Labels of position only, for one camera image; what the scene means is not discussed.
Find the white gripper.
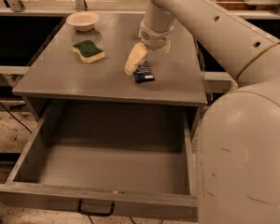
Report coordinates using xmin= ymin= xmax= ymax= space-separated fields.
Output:
xmin=124 ymin=21 xmax=174 ymax=76

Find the dark blue rxbar wrapper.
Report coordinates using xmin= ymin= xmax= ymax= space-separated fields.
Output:
xmin=133 ymin=61 xmax=155 ymax=83

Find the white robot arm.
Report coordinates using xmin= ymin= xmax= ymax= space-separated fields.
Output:
xmin=125 ymin=0 xmax=280 ymax=224

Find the open grey top drawer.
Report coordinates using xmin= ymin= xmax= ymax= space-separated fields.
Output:
xmin=0 ymin=101 xmax=198 ymax=221

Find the green yellow sponge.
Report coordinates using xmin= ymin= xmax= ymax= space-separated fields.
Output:
xmin=73 ymin=40 xmax=105 ymax=63

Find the grey cabinet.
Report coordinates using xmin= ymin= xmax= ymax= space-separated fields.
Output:
xmin=12 ymin=12 xmax=208 ymax=140

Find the pink bowl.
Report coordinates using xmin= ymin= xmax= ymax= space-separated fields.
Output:
xmin=66 ymin=11 xmax=100 ymax=32

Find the black drawer handle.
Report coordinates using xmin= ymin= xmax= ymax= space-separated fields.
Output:
xmin=77 ymin=200 xmax=115 ymax=217

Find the black floor cable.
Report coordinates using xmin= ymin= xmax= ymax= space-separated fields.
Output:
xmin=0 ymin=97 xmax=34 ymax=135

